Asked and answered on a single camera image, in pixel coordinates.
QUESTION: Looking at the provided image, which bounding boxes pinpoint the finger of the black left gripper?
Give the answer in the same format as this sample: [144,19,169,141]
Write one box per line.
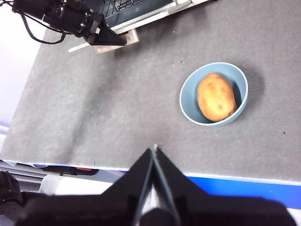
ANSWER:
[90,17,128,47]

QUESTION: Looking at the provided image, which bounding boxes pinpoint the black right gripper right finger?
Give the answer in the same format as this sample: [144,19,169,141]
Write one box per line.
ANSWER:
[154,147,297,226]

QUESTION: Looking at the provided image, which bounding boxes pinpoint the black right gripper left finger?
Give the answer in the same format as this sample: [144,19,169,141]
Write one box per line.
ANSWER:
[14,148,155,226]

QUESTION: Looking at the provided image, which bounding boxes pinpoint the blue ribbed bowl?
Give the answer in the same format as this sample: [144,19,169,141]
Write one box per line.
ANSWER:
[179,62,249,128]

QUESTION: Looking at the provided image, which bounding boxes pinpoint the brown potato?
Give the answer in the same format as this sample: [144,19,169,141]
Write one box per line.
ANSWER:
[197,72,238,122]

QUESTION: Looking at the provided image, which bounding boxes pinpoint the white plastic box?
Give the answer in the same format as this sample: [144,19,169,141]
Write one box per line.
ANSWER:
[38,173,129,196]

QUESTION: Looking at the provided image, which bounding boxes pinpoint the black device with red label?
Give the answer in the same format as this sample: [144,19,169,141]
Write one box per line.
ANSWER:
[41,165,100,178]

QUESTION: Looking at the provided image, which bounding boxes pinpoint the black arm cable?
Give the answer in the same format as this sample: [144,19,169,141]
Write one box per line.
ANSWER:
[20,11,67,46]

